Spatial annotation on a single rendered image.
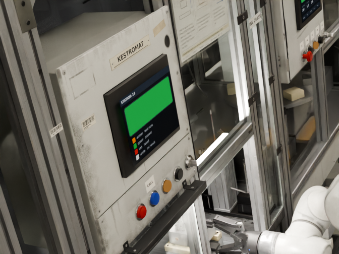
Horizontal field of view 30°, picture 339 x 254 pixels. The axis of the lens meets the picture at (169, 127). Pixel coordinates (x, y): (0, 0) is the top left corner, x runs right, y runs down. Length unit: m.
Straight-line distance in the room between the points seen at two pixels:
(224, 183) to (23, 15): 1.30
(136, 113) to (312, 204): 0.78
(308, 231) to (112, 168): 0.79
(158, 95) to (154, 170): 0.18
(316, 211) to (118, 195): 0.77
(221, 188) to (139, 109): 0.95
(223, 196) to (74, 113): 1.15
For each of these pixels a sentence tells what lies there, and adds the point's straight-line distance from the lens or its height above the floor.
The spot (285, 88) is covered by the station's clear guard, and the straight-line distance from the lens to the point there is 2.34.
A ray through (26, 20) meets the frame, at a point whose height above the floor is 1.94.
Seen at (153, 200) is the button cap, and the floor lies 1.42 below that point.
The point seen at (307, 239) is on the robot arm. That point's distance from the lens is 1.94.
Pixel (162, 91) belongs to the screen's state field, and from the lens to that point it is 1.47.
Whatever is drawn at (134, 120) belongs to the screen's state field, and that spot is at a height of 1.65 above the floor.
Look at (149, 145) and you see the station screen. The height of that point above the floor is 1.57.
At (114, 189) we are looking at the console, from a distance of 1.38.
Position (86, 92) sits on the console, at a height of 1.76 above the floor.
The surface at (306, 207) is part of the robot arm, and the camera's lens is 1.99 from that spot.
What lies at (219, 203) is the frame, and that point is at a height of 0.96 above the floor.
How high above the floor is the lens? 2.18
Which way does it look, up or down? 24 degrees down
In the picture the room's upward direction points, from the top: 11 degrees counter-clockwise
